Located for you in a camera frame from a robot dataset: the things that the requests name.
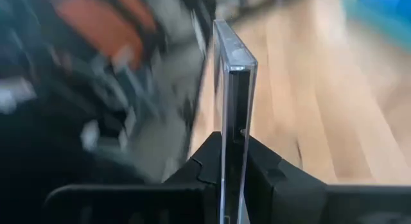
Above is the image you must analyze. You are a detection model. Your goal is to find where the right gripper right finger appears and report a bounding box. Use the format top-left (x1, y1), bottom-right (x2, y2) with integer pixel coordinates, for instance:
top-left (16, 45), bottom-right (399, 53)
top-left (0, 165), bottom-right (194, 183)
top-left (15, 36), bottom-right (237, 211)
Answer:
top-left (243, 135), bottom-right (411, 224)

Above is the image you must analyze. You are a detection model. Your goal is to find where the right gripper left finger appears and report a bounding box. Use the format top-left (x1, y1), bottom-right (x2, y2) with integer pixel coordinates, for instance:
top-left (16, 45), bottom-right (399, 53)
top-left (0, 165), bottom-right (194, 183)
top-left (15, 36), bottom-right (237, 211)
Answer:
top-left (44, 131), bottom-right (223, 224)

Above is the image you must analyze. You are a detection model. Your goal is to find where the clear jewel case black inlay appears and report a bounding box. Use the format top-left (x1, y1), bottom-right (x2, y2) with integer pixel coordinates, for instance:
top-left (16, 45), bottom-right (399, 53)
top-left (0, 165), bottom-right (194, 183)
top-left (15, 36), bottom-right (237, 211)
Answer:
top-left (213, 19), bottom-right (259, 224)

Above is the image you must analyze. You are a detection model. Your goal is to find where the orange blurred object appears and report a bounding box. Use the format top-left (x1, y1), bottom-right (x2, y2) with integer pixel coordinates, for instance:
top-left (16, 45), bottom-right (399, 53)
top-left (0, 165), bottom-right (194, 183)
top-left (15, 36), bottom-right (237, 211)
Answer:
top-left (54, 0), bottom-right (158, 69)

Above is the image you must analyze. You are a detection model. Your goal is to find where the translucent teal plastic tray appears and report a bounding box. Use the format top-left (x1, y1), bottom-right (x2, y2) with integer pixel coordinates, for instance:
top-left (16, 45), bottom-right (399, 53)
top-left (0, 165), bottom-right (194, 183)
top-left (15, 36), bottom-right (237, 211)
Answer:
top-left (340, 0), bottom-right (411, 51)

